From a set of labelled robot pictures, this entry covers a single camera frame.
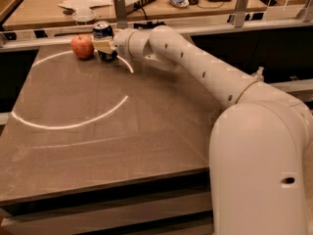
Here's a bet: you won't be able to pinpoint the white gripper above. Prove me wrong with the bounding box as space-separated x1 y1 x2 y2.
92 28 136 58

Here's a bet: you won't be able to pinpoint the blue pepsi can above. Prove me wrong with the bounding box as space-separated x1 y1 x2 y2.
93 21 117 62

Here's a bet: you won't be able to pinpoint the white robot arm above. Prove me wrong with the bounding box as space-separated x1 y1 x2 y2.
93 25 313 235

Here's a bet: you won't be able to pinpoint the red apple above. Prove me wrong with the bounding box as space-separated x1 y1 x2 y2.
70 34 94 59

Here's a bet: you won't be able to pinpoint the white papers on desk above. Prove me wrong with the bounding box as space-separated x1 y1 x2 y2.
59 0 113 10

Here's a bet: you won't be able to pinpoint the blue white cloth item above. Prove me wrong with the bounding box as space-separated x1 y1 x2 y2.
169 0 189 8

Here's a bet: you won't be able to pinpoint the clear sanitizer bottle right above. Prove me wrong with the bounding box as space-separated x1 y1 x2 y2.
251 67 264 81

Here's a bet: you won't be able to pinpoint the grey cabinet drawer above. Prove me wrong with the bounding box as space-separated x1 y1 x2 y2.
2 189 214 235

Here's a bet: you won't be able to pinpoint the grey metal post left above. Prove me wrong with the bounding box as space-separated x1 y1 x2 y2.
113 0 128 28

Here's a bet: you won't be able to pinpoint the grey metal post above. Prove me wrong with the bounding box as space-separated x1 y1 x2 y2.
113 0 128 28
233 0 248 27

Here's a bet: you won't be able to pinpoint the grey metal post right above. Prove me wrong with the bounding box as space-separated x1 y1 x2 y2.
233 0 248 27

